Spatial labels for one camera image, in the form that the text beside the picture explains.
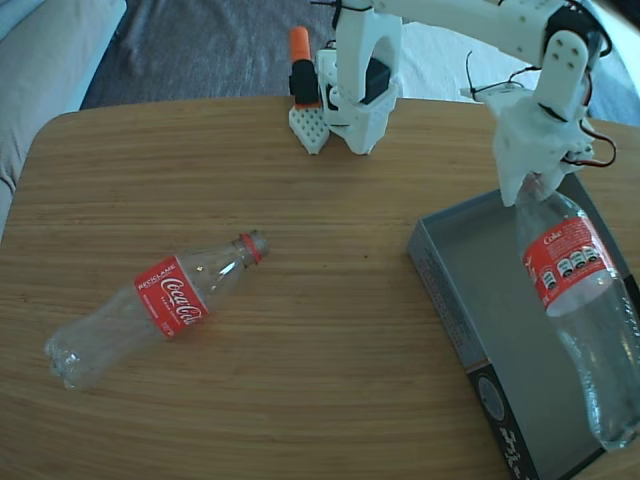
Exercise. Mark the clear bottle Coke nutrition label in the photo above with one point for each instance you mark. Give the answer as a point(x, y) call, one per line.
point(565, 260)

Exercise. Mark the clear bottle Coca-Cola logo label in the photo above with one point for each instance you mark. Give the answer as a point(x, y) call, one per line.
point(170, 297)

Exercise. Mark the grey cardboard box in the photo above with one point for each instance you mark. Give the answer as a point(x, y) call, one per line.
point(475, 260)

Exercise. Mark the white cloth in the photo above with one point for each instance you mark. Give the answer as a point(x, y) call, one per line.
point(440, 65)

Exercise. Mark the orange black clamp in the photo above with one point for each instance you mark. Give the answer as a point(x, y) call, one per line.
point(298, 40)

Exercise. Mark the dark grey rug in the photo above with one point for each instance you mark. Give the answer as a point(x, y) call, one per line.
point(200, 50)

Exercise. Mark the flat white camera mount plate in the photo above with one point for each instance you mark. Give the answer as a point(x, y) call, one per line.
point(500, 94)

